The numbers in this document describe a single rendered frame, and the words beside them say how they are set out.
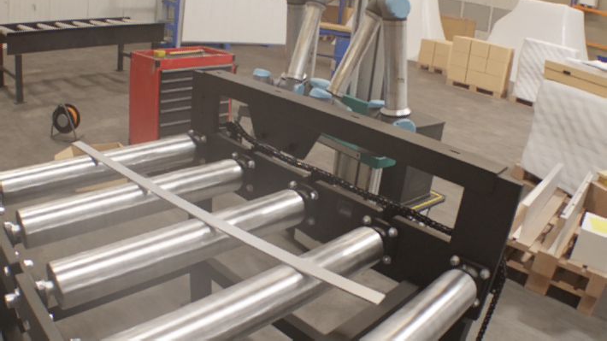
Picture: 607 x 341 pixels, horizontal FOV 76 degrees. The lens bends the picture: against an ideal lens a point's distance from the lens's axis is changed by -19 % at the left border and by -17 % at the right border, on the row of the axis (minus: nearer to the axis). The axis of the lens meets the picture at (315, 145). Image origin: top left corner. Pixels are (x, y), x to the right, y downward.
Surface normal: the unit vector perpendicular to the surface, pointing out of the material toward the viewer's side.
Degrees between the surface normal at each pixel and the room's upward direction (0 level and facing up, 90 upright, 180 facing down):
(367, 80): 90
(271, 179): 90
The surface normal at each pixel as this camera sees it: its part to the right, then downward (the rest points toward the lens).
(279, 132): -0.66, 0.17
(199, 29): 0.40, 0.34
